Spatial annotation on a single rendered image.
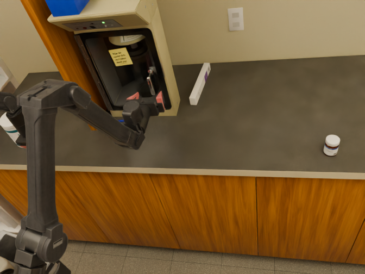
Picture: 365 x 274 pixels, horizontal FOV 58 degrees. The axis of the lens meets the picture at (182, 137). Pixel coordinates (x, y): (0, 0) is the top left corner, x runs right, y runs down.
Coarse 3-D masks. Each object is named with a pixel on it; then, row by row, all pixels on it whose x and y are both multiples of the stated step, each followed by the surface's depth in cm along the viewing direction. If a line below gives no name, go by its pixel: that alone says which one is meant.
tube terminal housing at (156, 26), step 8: (152, 0) 119; (152, 8) 119; (152, 16) 119; (152, 24) 119; (160, 24) 128; (80, 32) 126; (88, 32) 126; (152, 32) 121; (160, 32) 128; (160, 40) 128; (160, 48) 128; (160, 56) 128; (168, 56) 139; (168, 64) 139; (168, 72) 139; (168, 80) 139; (168, 88) 140; (176, 88) 151; (176, 96) 151; (176, 104) 151; (112, 112) 157; (120, 112) 156; (168, 112) 151; (176, 112) 151
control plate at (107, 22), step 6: (66, 24) 114; (72, 24) 115; (78, 24) 115; (84, 24) 115; (90, 24) 115; (96, 24) 115; (102, 24) 115; (108, 24) 115; (114, 24) 115; (120, 24) 115
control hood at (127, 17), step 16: (96, 0) 114; (112, 0) 112; (128, 0) 109; (144, 0) 111; (64, 16) 110; (80, 16) 108; (96, 16) 107; (112, 16) 107; (128, 16) 107; (144, 16) 111
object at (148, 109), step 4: (140, 104) 124; (144, 104) 123; (148, 104) 123; (152, 104) 123; (144, 108) 122; (148, 108) 123; (152, 108) 124; (156, 108) 124; (144, 112) 121; (148, 112) 123; (152, 112) 126; (156, 112) 125; (144, 116) 120; (148, 116) 122; (148, 120) 122
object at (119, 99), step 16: (96, 32) 124; (112, 32) 122; (128, 32) 121; (144, 32) 120; (96, 48) 129; (112, 48) 128; (128, 48) 127; (144, 48) 125; (96, 64) 135; (112, 64) 134; (144, 64) 131; (160, 64) 130; (112, 80) 140; (128, 80) 139; (144, 80) 137; (160, 80) 136; (112, 96) 147; (128, 96) 146; (144, 96) 144
